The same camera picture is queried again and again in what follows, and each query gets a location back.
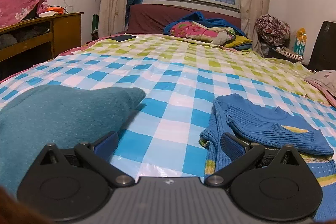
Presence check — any pink grey garment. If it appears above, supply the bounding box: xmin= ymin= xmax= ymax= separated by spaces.
xmin=304 ymin=70 xmax=336 ymax=107

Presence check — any dark phone on bed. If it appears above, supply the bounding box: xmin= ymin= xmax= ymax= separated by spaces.
xmin=108 ymin=34 xmax=135 ymax=42

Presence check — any colourful bedding pile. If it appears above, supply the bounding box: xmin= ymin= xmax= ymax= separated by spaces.
xmin=163 ymin=11 xmax=252 ymax=51

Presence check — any orange object on cabinet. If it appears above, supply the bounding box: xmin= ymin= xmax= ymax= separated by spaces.
xmin=47 ymin=6 xmax=66 ymax=14

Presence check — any brown patterned bundle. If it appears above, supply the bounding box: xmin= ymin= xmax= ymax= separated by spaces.
xmin=256 ymin=14 xmax=290 ymax=47

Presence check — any maroon headboard cover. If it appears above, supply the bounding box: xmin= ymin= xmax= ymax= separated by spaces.
xmin=125 ymin=3 xmax=242 ymax=35

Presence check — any wooden cabinet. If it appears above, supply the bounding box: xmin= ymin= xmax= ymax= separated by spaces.
xmin=1 ymin=12 xmax=82 ymax=80

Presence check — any blue yellow bottle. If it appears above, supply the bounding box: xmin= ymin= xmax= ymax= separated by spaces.
xmin=294 ymin=28 xmax=307 ymax=56

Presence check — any blue knit sweater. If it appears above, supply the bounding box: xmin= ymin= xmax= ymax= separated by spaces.
xmin=200 ymin=94 xmax=335 ymax=221

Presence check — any checkered plastic bed sheet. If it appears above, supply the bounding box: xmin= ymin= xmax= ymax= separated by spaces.
xmin=1 ymin=35 xmax=335 ymax=177

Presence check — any dark wooden furniture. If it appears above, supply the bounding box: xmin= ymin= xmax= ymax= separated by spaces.
xmin=308 ymin=21 xmax=336 ymax=71

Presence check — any teal fleece garment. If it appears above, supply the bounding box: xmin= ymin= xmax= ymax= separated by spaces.
xmin=1 ymin=85 xmax=145 ymax=194

